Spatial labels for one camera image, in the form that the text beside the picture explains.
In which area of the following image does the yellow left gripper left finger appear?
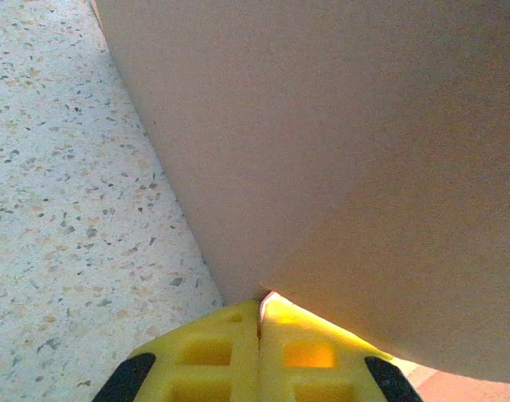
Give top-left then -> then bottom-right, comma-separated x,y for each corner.
90,297 -> 263,402

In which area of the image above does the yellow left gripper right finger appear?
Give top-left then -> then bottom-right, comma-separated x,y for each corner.
259,291 -> 424,402

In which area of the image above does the pink paper box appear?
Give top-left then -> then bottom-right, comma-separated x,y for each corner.
90,0 -> 510,402

